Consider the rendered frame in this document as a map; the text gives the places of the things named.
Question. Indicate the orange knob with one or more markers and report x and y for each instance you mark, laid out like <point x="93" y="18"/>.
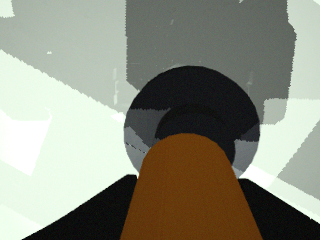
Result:
<point x="187" y="190"/>

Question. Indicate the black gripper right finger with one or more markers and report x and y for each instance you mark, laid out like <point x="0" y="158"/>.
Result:
<point x="277" y="220"/>

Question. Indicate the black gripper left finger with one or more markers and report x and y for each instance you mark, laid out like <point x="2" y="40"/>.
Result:
<point x="100" y="218"/>

